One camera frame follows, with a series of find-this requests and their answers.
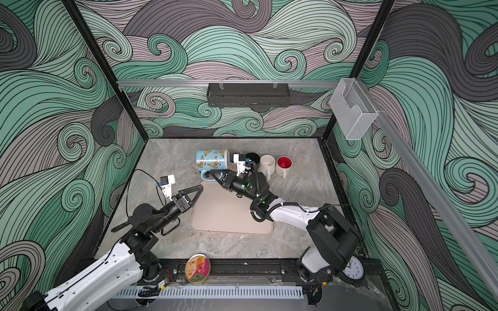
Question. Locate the aluminium rail wall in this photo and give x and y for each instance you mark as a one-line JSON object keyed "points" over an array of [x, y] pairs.
{"points": [[174, 83], [399, 134]]}

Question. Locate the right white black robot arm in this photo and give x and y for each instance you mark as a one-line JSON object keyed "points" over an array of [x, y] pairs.
{"points": [[335, 240]]}

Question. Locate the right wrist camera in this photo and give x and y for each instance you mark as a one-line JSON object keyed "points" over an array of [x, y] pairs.
{"points": [[238, 163]]}

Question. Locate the white slotted cable duct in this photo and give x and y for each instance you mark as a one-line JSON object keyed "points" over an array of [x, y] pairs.
{"points": [[231, 292]]}

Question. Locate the beige rectangular tray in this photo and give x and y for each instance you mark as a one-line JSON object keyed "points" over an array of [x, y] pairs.
{"points": [[220, 211]]}

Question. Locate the black round wall clock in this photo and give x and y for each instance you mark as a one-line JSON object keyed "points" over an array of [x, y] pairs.
{"points": [[354, 272]]}

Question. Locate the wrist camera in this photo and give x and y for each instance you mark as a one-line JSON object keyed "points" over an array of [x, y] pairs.
{"points": [[166, 183], [238, 163]]}

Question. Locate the black mug white base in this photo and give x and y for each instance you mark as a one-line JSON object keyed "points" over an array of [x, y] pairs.
{"points": [[252, 157]]}

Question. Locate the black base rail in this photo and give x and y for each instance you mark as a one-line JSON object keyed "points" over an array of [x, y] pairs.
{"points": [[285, 270]]}

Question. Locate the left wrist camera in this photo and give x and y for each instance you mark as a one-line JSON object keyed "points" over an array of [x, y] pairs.
{"points": [[166, 183]]}

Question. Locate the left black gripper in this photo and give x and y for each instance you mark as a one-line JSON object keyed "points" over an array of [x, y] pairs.
{"points": [[179, 203]]}

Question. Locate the clear acrylic wall holder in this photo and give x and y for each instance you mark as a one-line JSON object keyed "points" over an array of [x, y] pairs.
{"points": [[353, 106]]}

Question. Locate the aluminium rail right wall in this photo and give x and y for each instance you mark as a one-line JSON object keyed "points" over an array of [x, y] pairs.
{"points": [[399, 134]]}

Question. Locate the blue glazed upside-down mug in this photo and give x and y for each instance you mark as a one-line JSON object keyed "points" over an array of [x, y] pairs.
{"points": [[208, 160]]}

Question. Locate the black wall shelf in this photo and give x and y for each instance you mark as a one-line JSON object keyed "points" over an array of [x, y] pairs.
{"points": [[248, 95]]}

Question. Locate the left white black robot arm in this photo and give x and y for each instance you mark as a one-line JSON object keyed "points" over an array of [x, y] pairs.
{"points": [[129, 260]]}

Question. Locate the round colourful tin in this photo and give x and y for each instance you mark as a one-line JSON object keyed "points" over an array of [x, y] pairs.
{"points": [[198, 269]]}

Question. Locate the cream mug red inside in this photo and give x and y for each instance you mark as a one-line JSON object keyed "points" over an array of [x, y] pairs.
{"points": [[283, 166]]}

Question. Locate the aluminium rail back wall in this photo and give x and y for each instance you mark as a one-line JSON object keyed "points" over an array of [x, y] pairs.
{"points": [[174, 83]]}

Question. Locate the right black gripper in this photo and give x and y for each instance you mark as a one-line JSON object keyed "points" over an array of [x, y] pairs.
{"points": [[231, 181]]}

